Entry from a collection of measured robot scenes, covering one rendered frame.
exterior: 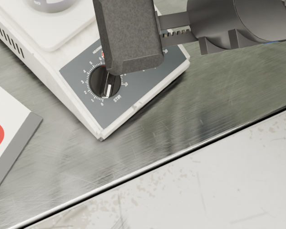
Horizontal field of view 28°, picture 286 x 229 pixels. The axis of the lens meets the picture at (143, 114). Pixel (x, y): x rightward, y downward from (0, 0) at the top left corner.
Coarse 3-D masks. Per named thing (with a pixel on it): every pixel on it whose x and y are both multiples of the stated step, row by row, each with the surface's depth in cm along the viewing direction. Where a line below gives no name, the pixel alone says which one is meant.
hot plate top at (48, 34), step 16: (0, 0) 54; (16, 0) 54; (80, 0) 54; (16, 16) 53; (32, 16) 53; (64, 16) 54; (80, 16) 54; (32, 32) 53; (48, 32) 53; (64, 32) 53; (48, 48) 52
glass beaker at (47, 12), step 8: (24, 0) 53; (32, 0) 51; (40, 0) 51; (48, 0) 51; (56, 0) 51; (64, 0) 52; (72, 0) 53; (32, 8) 53; (40, 8) 52; (48, 8) 52; (56, 8) 52; (64, 8) 53; (72, 8) 54; (48, 16) 53; (56, 16) 53
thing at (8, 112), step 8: (0, 96) 57; (8, 96) 57; (0, 104) 57; (8, 104) 57; (16, 104) 58; (0, 112) 57; (8, 112) 57; (16, 112) 58; (0, 120) 57; (8, 120) 57; (16, 120) 58; (0, 128) 57; (8, 128) 57; (0, 136) 57; (0, 144) 57
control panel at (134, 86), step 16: (96, 48) 55; (176, 48) 58; (80, 64) 55; (96, 64) 55; (176, 64) 58; (80, 80) 55; (128, 80) 57; (144, 80) 57; (160, 80) 58; (80, 96) 55; (96, 96) 55; (112, 96) 56; (128, 96) 57; (96, 112) 55; (112, 112) 56
